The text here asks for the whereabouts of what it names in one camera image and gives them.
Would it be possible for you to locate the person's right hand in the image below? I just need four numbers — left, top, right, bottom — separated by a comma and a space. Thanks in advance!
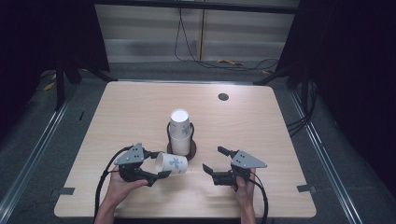
231, 168, 257, 211

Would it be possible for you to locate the grey tape piece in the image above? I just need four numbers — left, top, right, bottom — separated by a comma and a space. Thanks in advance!
58, 187, 76, 197
296, 184, 318, 193

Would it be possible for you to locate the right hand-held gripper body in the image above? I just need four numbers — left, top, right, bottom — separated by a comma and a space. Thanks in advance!
211, 149, 268, 188

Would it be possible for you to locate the floral print white paper cup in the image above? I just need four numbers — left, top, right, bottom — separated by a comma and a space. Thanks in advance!
154, 151, 189, 175

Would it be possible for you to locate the black hanging cable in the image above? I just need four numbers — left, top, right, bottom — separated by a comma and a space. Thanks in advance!
174, 7, 280, 72

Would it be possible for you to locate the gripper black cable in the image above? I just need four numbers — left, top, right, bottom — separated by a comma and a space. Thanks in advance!
247, 171, 270, 224
93, 145, 134, 224

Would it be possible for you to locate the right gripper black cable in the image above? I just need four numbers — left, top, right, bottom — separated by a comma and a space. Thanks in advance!
247, 171, 270, 224

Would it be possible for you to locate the black cup holder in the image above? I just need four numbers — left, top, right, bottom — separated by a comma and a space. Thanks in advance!
166, 120, 198, 162

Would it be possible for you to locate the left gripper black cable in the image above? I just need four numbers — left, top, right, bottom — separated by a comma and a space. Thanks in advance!
93, 145, 134, 224

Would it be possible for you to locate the printed white paper cup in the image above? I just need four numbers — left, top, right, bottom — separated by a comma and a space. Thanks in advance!
169, 108, 191, 138

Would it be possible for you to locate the black metal stand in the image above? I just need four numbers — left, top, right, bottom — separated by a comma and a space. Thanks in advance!
53, 60, 67, 112

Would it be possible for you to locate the metal floor rail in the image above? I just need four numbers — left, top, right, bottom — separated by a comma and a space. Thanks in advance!
289, 89, 364, 224
0, 83, 79, 217

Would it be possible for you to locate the black stand leg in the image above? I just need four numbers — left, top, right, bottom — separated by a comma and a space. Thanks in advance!
252, 61, 301, 87
76, 60, 119, 83

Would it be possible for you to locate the bundle of black cables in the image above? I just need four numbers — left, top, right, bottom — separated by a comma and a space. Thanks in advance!
285, 78, 319, 138

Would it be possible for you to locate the person's left hand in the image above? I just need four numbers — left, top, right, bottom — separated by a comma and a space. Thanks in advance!
105, 169, 149, 206

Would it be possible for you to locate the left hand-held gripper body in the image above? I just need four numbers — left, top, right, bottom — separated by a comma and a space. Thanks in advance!
113, 142, 154, 184

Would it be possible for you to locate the black overhead beam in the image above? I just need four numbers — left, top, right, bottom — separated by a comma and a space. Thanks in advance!
93, 0, 301, 15

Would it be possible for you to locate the plain white paper cup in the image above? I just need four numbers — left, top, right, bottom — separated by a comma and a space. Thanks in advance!
169, 133, 191, 157

